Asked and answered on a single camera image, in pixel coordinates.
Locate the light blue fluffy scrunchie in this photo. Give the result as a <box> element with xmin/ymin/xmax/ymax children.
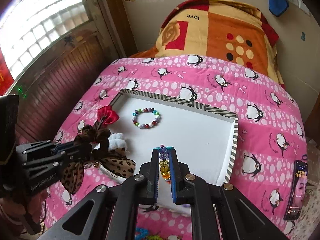
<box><xmin>100</xmin><ymin>133</ymin><xmax>127</xmax><ymax>155</ymax></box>

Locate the multicolour round bead bracelet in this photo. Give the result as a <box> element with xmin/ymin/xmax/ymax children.
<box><xmin>131</xmin><ymin>107</ymin><xmax>162</xmax><ymax>130</ymax></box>

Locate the striped chevron tray box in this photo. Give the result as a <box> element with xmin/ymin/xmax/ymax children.
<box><xmin>98</xmin><ymin>88</ymin><xmax>239</xmax><ymax>215</ymax></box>

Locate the smartphone with face screen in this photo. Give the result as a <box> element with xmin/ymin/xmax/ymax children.
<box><xmin>284</xmin><ymin>160</ymin><xmax>308</xmax><ymax>220</ymax></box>

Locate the red bow hair clip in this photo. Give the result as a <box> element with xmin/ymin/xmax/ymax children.
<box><xmin>94</xmin><ymin>106</ymin><xmax>119</xmax><ymax>129</ymax></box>

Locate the red paper window decoration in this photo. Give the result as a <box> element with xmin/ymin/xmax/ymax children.
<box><xmin>0</xmin><ymin>50</ymin><xmax>14</xmax><ymax>96</ymax></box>

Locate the blue bead bracelet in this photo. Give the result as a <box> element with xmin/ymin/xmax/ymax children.
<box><xmin>134</xmin><ymin>227</ymin><xmax>153</xmax><ymax>240</ymax></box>

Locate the leopard print bow scrunchie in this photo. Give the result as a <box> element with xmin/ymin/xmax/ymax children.
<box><xmin>60</xmin><ymin>124</ymin><xmax>136</xmax><ymax>194</ymax></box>

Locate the yellow orange crystal bracelet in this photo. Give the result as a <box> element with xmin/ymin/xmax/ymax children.
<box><xmin>158</xmin><ymin>144</ymin><xmax>173</xmax><ymax>184</ymax></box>

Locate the pink penguin blanket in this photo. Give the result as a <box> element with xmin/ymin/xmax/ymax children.
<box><xmin>55</xmin><ymin>55</ymin><xmax>307</xmax><ymax>237</ymax></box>

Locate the orange yellow folded blanket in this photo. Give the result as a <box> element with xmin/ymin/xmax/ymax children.
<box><xmin>133</xmin><ymin>0</ymin><xmax>284</xmax><ymax>86</ymax></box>

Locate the glass block window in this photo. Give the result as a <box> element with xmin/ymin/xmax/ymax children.
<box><xmin>1</xmin><ymin>0</ymin><xmax>89</xmax><ymax>79</ymax></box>

